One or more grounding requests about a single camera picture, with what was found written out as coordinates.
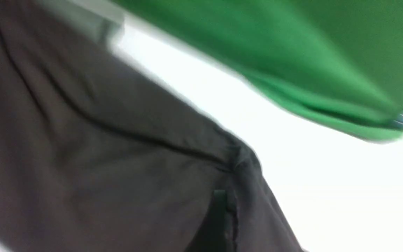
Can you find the dark gray long-sleeve shirt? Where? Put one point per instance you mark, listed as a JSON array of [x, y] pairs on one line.
[[95, 157]]

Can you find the green backdrop cloth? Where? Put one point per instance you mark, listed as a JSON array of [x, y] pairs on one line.
[[338, 63]]

